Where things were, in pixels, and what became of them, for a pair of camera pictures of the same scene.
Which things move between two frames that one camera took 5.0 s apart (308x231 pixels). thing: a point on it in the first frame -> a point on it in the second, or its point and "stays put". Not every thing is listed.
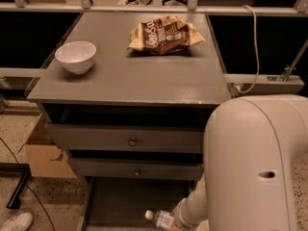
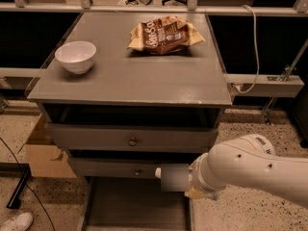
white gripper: [182, 216] -> [196, 176]
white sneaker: [21, 222] stays put
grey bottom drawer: [121, 203] stays put
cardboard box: [45, 158] stays put
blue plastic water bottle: [163, 218] -> [174, 177]
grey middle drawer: [138, 168] stays put
